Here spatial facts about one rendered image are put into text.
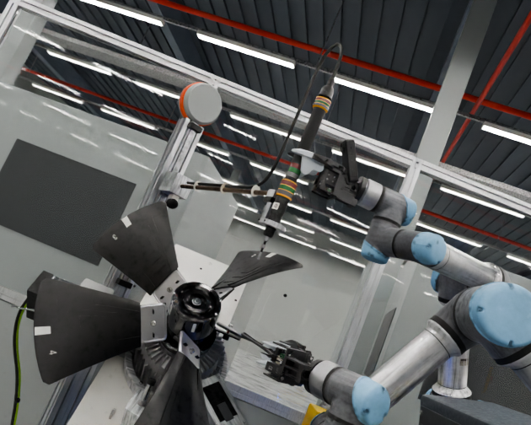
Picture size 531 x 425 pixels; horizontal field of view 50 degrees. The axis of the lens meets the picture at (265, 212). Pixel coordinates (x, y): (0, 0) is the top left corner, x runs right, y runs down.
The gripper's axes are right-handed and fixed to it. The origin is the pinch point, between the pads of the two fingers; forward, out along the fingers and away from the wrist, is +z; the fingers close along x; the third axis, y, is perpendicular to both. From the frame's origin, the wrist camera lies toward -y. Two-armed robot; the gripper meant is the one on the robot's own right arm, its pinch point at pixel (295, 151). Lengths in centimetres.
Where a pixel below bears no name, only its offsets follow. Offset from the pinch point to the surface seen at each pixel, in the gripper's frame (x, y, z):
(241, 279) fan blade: 7.0, 35.2, -1.0
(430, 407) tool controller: -66, 45, -20
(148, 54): 81, -36, 55
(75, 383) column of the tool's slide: 62, 85, 28
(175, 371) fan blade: -14, 60, 8
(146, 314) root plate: -2, 52, 18
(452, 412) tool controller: -74, 45, -18
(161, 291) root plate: 7.5, 45.7, 16.6
